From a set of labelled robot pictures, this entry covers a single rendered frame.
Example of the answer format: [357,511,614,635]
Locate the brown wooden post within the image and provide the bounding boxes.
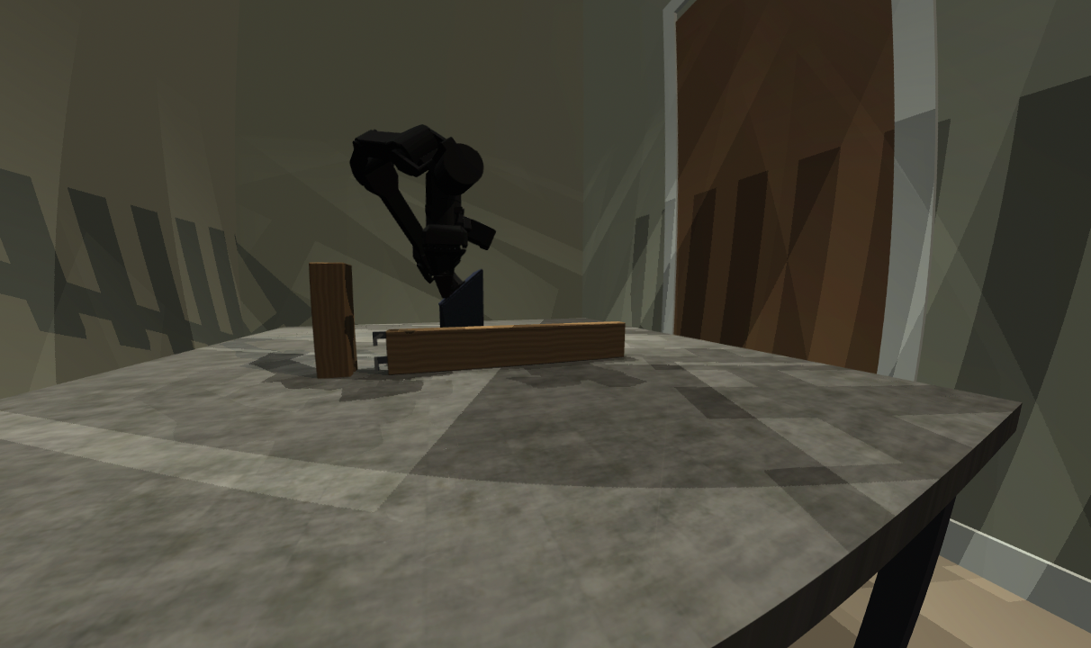
[309,262,358,379]

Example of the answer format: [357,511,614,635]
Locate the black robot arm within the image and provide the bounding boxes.
[349,124,496,284]

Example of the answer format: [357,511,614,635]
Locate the brown wooden board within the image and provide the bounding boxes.
[373,321,626,375]

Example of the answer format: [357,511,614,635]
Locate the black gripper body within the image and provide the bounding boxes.
[421,197,468,249]

